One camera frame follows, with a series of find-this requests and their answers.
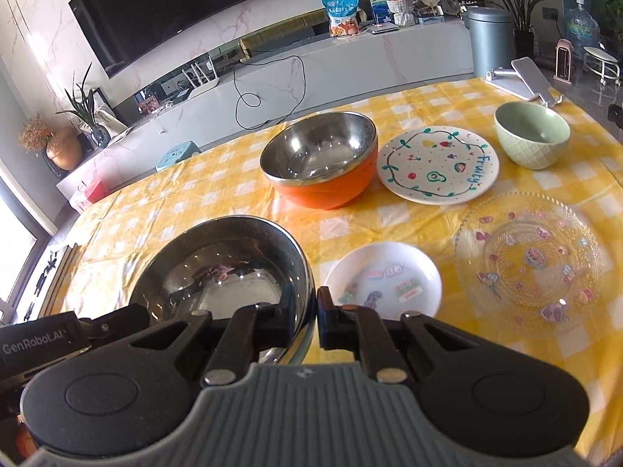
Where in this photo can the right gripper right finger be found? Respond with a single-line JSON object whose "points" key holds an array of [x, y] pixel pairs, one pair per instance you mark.
{"points": [[361, 331]]}

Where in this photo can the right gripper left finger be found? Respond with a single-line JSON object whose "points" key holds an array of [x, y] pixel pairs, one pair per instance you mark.
{"points": [[249, 331]]}

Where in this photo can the blue steel bowl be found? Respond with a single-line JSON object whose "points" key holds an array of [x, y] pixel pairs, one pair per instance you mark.
{"points": [[224, 264]]}

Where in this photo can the orange steel bowl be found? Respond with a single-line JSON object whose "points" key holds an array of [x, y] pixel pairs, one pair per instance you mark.
{"points": [[323, 161]]}

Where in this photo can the small white sticker plate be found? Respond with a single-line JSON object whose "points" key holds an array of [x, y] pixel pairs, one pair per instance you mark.
{"points": [[389, 277]]}

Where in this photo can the red box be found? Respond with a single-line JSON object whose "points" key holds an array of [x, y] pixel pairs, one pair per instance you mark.
{"points": [[95, 191]]}

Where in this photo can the white fruity painted plate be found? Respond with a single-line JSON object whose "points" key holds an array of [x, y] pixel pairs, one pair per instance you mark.
{"points": [[438, 165]]}

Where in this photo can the light blue plastic stool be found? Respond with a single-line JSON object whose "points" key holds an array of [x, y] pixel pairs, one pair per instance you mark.
{"points": [[177, 154]]}

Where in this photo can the yellow checkered tablecloth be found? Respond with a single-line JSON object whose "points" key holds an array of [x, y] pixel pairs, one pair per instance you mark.
{"points": [[118, 236]]}

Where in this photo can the clear glass sticker plate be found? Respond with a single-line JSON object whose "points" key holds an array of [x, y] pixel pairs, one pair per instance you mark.
{"points": [[528, 262]]}

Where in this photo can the brown round vase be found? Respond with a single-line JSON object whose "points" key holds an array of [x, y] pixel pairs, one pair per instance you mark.
{"points": [[65, 150]]}

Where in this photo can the green plant in glass vase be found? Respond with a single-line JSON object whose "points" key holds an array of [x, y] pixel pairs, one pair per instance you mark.
{"points": [[82, 106]]}

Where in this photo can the white wifi router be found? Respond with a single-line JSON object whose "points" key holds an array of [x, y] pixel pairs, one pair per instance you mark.
{"points": [[202, 76]]}

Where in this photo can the green ceramic bowl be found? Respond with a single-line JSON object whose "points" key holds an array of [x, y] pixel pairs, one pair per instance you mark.
{"points": [[532, 136]]}

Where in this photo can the white phone stand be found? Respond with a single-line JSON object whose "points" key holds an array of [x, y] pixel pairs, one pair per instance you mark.
{"points": [[525, 81]]}

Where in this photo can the blue snack bag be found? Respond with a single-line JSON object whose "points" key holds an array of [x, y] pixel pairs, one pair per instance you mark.
{"points": [[342, 17]]}

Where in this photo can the grey metal trash can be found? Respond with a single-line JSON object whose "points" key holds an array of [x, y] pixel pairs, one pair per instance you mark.
{"points": [[491, 34]]}

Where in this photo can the pink small heater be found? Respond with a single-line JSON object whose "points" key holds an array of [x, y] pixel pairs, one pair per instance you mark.
{"points": [[563, 61]]}

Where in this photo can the tall potted plant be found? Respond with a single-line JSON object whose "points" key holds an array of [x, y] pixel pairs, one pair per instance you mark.
{"points": [[516, 9]]}

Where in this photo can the white round side stand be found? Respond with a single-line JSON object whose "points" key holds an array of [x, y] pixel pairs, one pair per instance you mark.
{"points": [[599, 62]]}

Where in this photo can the blue water bottle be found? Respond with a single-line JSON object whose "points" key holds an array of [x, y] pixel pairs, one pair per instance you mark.
{"points": [[581, 30]]}

